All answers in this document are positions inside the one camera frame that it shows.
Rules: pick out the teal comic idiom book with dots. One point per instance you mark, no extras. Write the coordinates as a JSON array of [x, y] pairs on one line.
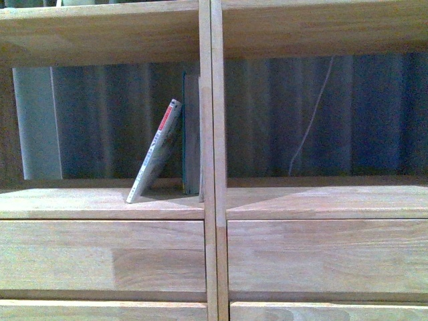
[[191, 134]]

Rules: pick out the left upper wooden drawer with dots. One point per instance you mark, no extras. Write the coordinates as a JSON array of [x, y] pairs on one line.
[[129, 256]]

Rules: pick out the wooden drawer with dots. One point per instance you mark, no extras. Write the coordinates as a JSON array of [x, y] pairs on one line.
[[129, 256], [323, 311], [328, 256], [97, 310]]

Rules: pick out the grey curtain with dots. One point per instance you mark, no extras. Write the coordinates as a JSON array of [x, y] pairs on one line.
[[348, 115]]

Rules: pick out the right lower wooden drawer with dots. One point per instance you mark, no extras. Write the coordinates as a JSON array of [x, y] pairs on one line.
[[323, 311]]

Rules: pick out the left wooden bookshelf unit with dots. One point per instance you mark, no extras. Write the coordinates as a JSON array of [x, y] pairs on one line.
[[103, 34]]

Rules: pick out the right wooden bookshelf unit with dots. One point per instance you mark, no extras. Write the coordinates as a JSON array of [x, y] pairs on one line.
[[278, 28]]

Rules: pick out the white red spine storybook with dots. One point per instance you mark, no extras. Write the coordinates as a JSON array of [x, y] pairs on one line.
[[158, 152]]

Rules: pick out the left lower wooden drawer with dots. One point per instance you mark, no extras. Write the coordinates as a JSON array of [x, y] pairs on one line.
[[97, 310]]

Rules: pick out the wooden bookshelf unit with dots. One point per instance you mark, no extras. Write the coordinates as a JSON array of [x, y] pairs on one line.
[[278, 28], [103, 34]]

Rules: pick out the right upper wooden drawer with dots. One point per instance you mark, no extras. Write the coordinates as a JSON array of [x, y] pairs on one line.
[[328, 256]]

